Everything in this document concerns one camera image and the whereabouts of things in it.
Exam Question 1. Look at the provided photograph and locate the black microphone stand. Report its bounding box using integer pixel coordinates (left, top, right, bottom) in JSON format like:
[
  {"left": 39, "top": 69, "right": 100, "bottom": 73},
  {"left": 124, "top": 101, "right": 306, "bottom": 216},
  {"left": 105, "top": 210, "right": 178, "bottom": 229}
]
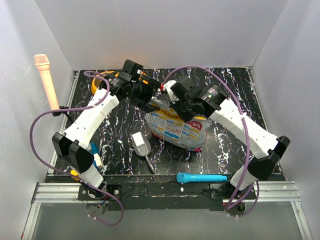
[{"left": 52, "top": 106, "right": 74, "bottom": 124}]

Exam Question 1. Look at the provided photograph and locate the blue toy microphone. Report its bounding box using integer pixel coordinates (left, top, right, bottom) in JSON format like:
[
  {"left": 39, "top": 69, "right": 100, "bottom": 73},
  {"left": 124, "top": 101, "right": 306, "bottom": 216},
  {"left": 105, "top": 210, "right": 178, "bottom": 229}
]
[{"left": 176, "top": 172, "right": 228, "bottom": 184}]

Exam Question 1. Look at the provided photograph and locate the pet food bag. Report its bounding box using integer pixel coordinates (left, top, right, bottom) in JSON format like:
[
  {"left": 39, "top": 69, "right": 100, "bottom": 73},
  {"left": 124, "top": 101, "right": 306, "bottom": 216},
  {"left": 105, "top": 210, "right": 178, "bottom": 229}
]
[{"left": 145, "top": 98, "right": 211, "bottom": 152}]

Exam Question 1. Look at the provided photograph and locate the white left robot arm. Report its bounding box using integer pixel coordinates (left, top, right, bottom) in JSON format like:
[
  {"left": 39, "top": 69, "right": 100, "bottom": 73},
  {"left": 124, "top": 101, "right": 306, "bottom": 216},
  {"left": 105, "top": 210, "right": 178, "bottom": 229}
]
[{"left": 52, "top": 74, "right": 162, "bottom": 200}]

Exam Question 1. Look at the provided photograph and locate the aluminium front rail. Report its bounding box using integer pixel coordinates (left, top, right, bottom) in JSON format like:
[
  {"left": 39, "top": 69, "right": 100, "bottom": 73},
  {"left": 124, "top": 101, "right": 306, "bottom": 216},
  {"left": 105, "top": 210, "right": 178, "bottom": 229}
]
[{"left": 20, "top": 182, "right": 88, "bottom": 240}]

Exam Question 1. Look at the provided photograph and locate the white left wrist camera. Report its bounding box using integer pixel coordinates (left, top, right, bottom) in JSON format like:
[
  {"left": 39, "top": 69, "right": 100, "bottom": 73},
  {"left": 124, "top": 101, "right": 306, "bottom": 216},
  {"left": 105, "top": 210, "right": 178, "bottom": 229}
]
[{"left": 121, "top": 59, "right": 143, "bottom": 81}]

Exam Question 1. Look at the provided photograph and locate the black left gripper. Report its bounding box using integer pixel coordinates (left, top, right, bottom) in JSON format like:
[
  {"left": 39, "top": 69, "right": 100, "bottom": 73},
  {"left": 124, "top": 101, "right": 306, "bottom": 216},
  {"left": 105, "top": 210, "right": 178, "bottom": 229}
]
[{"left": 130, "top": 76, "right": 161, "bottom": 112}]

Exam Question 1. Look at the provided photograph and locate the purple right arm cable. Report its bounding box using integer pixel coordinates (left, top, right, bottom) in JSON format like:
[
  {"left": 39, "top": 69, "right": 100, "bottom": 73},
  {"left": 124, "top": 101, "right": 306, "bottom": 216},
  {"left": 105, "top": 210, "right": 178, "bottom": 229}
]
[{"left": 161, "top": 65, "right": 261, "bottom": 217}]

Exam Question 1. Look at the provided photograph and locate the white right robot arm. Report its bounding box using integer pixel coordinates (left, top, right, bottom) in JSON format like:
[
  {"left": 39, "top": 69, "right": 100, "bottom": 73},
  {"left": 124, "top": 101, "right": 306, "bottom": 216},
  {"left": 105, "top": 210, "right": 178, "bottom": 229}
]
[{"left": 163, "top": 76, "right": 291, "bottom": 199}]

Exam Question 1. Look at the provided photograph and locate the yellow toy brick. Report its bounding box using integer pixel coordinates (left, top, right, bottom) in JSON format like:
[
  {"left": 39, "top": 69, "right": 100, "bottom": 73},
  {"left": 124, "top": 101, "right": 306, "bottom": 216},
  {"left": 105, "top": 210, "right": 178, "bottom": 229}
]
[{"left": 70, "top": 170, "right": 80, "bottom": 181}]

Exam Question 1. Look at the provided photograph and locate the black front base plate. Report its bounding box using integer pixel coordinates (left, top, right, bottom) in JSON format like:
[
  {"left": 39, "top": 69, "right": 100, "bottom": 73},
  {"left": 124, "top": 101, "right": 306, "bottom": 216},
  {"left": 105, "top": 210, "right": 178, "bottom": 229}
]
[{"left": 77, "top": 173, "right": 253, "bottom": 212}]

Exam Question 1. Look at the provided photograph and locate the orange double pet bowl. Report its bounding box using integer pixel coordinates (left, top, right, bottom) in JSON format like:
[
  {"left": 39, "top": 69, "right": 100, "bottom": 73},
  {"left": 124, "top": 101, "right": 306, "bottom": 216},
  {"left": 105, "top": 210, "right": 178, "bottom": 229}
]
[{"left": 91, "top": 70, "right": 147, "bottom": 97}]

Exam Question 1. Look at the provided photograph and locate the metal food scoop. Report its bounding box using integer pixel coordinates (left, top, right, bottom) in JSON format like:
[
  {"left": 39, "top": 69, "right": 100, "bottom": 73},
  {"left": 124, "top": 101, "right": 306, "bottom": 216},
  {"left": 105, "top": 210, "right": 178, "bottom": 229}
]
[{"left": 131, "top": 131, "right": 155, "bottom": 174}]

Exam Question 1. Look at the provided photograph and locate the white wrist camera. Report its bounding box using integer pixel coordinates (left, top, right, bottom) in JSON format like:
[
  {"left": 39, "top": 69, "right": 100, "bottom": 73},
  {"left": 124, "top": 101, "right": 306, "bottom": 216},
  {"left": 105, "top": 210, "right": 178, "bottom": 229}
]
[
  {"left": 121, "top": 59, "right": 143, "bottom": 81},
  {"left": 160, "top": 80, "right": 179, "bottom": 104}
]

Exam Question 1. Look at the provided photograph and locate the pink toy microphone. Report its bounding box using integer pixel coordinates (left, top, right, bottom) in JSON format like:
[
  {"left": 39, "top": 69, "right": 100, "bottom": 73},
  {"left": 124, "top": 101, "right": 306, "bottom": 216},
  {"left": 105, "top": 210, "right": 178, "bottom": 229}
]
[{"left": 34, "top": 54, "right": 60, "bottom": 110}]

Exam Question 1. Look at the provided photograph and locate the blue white toy brick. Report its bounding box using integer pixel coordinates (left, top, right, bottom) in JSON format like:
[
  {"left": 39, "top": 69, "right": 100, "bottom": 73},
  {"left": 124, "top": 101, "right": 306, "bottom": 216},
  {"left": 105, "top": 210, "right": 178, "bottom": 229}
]
[{"left": 90, "top": 142, "right": 104, "bottom": 170}]

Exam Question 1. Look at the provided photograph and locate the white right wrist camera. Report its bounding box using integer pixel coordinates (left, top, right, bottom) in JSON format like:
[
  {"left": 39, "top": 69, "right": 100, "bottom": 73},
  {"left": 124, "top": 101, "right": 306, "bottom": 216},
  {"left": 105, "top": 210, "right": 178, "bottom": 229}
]
[{"left": 160, "top": 80, "right": 179, "bottom": 104}]

